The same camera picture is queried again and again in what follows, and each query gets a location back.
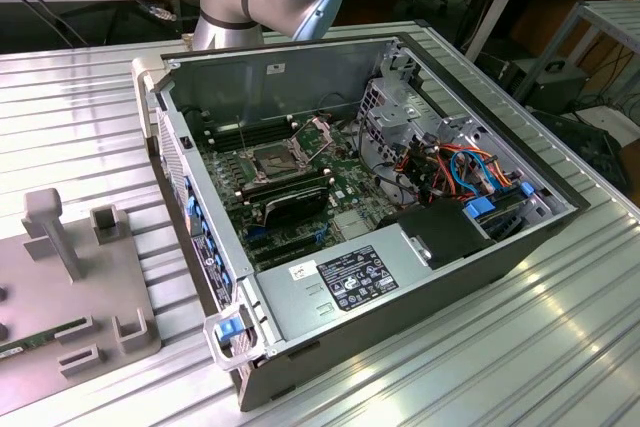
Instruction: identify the black box with handle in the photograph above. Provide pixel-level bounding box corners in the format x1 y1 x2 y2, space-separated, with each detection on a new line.
519 59 592 116

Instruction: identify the green RAM stick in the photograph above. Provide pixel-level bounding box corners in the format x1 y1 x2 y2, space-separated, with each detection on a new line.
0 315 87 361

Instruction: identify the grey metal frame shelf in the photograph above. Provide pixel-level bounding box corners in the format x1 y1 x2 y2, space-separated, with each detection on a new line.
513 0 640 113

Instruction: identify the grey parts rack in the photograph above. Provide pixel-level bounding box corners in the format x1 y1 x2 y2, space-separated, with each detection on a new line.
0 186 164 404

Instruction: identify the blue data wire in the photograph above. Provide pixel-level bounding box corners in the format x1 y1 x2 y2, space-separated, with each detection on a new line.
448 146 501 196

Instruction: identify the black office chair base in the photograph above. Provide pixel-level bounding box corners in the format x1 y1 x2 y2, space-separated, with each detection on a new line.
53 0 151 46

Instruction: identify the green motherboard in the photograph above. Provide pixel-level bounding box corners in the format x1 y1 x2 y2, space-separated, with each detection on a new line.
192 106 404 273

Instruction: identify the black empty RAM slot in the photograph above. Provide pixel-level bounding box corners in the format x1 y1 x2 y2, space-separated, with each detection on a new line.
202 114 296 141
208 124 299 152

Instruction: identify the pale grey case handle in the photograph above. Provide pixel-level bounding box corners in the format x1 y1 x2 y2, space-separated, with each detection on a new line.
130 56 174 141
202 314 264 373

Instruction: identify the open grey PC case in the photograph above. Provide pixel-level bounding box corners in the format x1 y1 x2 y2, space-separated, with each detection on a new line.
130 31 592 413

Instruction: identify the black installed RAM stick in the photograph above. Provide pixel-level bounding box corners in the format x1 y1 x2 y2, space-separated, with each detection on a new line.
233 166 333 196
239 174 336 202

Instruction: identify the silver chipset heatsink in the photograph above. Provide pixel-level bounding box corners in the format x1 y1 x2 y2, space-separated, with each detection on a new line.
332 210 372 242

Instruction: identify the CPU socket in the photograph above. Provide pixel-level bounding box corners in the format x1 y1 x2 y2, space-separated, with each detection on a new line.
238 139 305 184

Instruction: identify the blue disk carrier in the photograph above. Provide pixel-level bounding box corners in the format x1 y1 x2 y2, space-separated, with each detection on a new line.
462 196 536 243

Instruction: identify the silver power supply unit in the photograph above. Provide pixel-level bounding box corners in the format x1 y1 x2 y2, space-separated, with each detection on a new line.
253 224 432 344

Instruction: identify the black plastic drive cover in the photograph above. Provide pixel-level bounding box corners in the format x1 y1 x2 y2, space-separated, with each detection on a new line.
375 198 497 272

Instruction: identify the black graphics card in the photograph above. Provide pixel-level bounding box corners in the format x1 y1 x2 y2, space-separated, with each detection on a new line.
259 185 332 229

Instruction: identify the silver metal drive cage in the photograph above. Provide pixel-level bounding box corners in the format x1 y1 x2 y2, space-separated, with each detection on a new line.
355 39 444 151

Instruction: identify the black expansion slot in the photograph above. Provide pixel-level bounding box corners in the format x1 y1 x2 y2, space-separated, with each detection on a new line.
253 244 324 268
247 232 321 254

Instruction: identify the blue case latch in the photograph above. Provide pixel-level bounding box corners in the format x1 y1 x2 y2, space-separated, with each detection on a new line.
214 319 245 344

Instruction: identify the orange power wire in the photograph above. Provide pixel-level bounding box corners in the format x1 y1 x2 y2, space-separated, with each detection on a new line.
394 144 519 206

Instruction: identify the black bag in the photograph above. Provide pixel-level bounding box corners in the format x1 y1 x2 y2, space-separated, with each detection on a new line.
534 111 632 193

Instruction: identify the black looped wire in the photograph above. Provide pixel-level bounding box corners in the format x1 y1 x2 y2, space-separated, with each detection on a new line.
355 116 421 206

